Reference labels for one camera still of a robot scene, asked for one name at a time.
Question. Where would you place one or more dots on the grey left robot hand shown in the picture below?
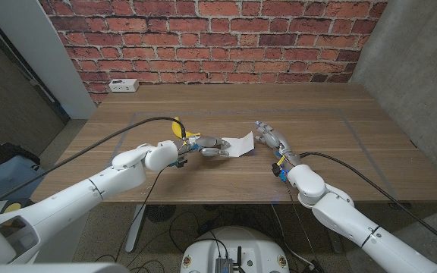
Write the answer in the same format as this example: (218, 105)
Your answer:
(205, 142)

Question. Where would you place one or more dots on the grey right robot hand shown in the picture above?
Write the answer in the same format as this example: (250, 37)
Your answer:
(277, 140)

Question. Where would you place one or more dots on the white paper shipping label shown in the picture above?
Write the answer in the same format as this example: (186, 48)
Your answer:
(243, 146)

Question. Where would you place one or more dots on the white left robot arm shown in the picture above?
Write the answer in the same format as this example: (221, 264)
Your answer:
(70, 197)

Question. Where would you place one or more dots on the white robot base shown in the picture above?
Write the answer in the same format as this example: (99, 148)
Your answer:
(237, 242)

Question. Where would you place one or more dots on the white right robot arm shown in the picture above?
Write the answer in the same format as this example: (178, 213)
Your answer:
(340, 216)

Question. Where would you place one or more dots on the yellow toy banana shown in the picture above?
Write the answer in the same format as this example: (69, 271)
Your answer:
(175, 127)

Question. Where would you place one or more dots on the dark round floor fan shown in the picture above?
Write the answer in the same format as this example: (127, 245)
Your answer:
(160, 213)

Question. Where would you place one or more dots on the white power strip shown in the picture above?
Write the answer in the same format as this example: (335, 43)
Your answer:
(123, 85)

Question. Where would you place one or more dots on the red brick printed backdrop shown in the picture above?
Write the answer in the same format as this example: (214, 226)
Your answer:
(203, 38)

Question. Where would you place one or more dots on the white table leg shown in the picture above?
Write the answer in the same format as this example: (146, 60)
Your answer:
(135, 227)

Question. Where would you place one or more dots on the grey table leg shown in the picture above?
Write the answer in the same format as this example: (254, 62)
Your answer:
(336, 242)

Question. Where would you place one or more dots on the grey electronics box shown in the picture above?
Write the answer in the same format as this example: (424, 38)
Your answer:
(224, 266)

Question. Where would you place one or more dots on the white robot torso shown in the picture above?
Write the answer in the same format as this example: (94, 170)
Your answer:
(51, 268)

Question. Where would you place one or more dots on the yellow black foot pad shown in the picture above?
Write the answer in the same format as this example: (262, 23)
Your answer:
(13, 208)

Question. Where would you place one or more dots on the blue grey storage bin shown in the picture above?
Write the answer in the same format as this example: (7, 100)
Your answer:
(6, 182)

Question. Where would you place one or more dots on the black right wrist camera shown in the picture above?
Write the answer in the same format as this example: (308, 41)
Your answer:
(276, 169)

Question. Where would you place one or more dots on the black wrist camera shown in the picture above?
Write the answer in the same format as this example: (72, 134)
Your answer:
(181, 162)
(276, 169)

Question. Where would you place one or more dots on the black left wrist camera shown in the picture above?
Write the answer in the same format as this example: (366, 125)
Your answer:
(181, 162)

